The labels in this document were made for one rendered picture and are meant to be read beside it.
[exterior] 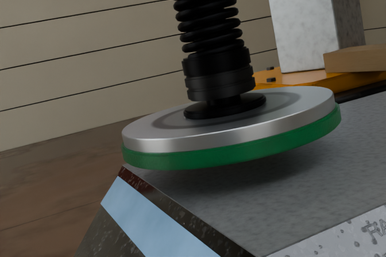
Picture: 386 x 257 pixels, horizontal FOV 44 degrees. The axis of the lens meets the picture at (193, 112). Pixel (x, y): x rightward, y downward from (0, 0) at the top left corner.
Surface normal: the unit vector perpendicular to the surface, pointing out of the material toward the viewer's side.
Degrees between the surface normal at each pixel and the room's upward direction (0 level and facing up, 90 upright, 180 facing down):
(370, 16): 90
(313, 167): 0
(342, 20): 90
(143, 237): 44
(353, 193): 0
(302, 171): 0
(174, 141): 90
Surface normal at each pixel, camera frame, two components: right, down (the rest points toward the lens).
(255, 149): 0.08, 0.14
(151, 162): -0.63, 0.25
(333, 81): 0.35, 0.08
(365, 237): 0.16, -0.65
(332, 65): -0.86, 0.25
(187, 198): -0.19, -0.97
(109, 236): -0.76, -0.55
